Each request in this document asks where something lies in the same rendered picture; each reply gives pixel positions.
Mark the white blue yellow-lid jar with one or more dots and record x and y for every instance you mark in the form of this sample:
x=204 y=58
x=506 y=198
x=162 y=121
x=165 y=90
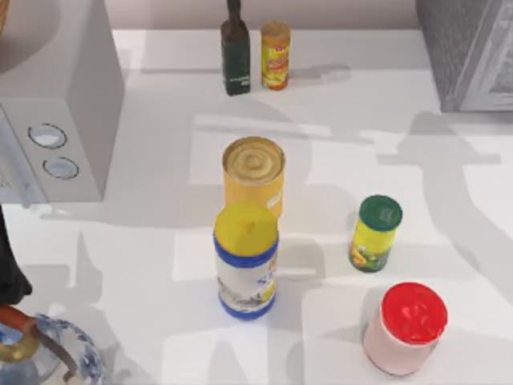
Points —
x=245 y=264

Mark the yellow green-lid jar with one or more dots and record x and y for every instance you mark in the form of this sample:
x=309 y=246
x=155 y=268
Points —
x=374 y=236

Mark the dark green glass bottle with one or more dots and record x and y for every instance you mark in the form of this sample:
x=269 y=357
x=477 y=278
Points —
x=235 y=52

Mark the pink red-lid jar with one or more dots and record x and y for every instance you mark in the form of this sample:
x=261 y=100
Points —
x=405 y=329

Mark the tan ribbed-lid can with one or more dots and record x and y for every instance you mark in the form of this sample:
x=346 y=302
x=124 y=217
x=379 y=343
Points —
x=253 y=176

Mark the larger microwave knob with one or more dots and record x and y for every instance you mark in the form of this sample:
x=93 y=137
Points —
x=47 y=136

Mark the smaller microwave knob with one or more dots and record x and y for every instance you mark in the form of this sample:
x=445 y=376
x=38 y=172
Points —
x=61 y=167

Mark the blue and white teapot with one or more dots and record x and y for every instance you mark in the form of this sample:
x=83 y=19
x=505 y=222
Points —
x=44 y=353

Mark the yellow and orange can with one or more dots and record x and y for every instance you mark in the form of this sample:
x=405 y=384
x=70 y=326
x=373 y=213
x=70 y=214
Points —
x=275 y=56

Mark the pale microwave oven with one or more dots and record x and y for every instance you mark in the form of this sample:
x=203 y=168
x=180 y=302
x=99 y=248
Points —
x=60 y=112

